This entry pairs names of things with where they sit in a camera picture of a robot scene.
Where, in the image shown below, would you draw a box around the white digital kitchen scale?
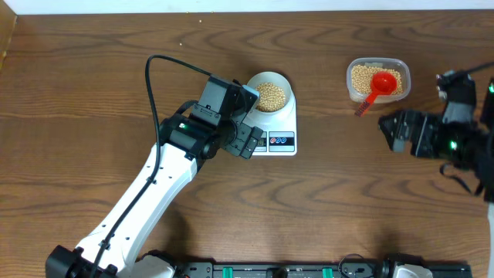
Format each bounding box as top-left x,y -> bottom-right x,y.
245,93 -> 297,156

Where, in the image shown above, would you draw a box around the red plastic measuring scoop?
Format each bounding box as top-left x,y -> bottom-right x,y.
354,72 -> 398,117

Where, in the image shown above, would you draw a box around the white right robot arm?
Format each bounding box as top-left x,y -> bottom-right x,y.
378,73 -> 493,232

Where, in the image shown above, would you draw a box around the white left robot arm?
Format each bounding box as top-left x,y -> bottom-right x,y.
46,114 -> 263,278

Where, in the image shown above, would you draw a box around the soybeans in bowl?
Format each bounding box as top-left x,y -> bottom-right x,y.
255,82 -> 286,113

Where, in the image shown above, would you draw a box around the soybeans in container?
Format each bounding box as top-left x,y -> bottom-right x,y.
350,65 -> 403,95

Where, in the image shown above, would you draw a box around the clear plastic container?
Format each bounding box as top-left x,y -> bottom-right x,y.
347,57 -> 411,103

